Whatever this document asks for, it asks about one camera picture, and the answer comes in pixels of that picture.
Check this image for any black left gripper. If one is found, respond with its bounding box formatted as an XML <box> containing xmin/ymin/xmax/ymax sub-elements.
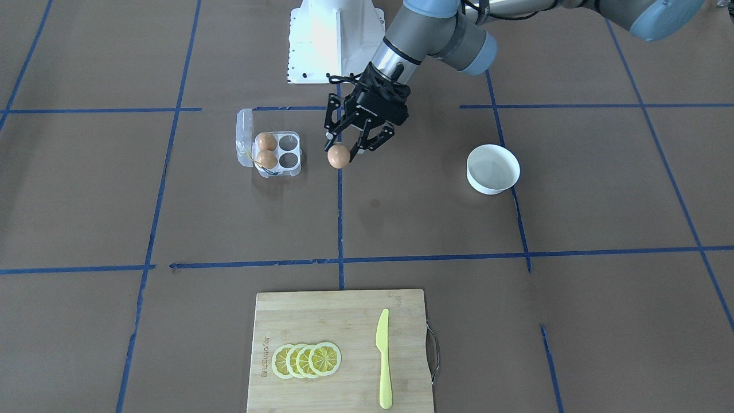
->
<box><xmin>323</xmin><ymin>63</ymin><xmax>411</xmax><ymax>163</ymax></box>

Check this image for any brown egg from bowl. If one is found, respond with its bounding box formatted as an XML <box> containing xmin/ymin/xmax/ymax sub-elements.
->
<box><xmin>327</xmin><ymin>143</ymin><xmax>352</xmax><ymax>169</ymax></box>

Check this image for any clear plastic egg box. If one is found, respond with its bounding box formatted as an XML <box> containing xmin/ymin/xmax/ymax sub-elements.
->
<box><xmin>235</xmin><ymin>109</ymin><xmax>303</xmax><ymax>178</ymax></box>

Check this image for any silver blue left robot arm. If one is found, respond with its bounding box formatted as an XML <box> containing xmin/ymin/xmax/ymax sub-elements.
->
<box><xmin>323</xmin><ymin>1</ymin><xmax>703</xmax><ymax>163</ymax></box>

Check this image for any brown egg rear in box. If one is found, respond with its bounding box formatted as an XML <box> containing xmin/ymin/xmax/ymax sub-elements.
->
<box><xmin>255</xmin><ymin>133</ymin><xmax>278</xmax><ymax>151</ymax></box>

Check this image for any brown egg in box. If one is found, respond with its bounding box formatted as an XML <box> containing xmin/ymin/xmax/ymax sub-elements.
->
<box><xmin>255</xmin><ymin>133</ymin><xmax>278</xmax><ymax>151</ymax></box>
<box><xmin>255</xmin><ymin>150</ymin><xmax>278</xmax><ymax>170</ymax></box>

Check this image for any brown egg front in box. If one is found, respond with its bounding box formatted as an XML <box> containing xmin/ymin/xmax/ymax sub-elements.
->
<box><xmin>255</xmin><ymin>150</ymin><xmax>278</xmax><ymax>170</ymax></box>

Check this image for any white ceramic bowl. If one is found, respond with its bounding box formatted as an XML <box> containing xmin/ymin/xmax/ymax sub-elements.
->
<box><xmin>466</xmin><ymin>144</ymin><xmax>521</xmax><ymax>195</ymax></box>

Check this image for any bamboo cutting board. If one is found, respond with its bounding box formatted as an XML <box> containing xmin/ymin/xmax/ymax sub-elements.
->
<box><xmin>245</xmin><ymin>289</ymin><xmax>435</xmax><ymax>412</ymax></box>

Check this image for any yellow plastic knife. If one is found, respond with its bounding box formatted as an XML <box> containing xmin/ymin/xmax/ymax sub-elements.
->
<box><xmin>375</xmin><ymin>308</ymin><xmax>393</xmax><ymax>410</ymax></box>

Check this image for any lemon slice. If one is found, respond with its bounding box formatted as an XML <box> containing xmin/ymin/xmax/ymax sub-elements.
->
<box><xmin>286</xmin><ymin>344</ymin><xmax>305</xmax><ymax>379</ymax></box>
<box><xmin>271</xmin><ymin>344</ymin><xmax>294</xmax><ymax>380</ymax></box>
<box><xmin>295</xmin><ymin>345</ymin><xmax>317</xmax><ymax>379</ymax></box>
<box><xmin>309</xmin><ymin>341</ymin><xmax>342</xmax><ymax>377</ymax></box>

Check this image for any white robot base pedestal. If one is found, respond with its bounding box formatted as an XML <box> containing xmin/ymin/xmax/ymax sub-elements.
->
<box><xmin>287</xmin><ymin>1</ymin><xmax>386</xmax><ymax>84</ymax></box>

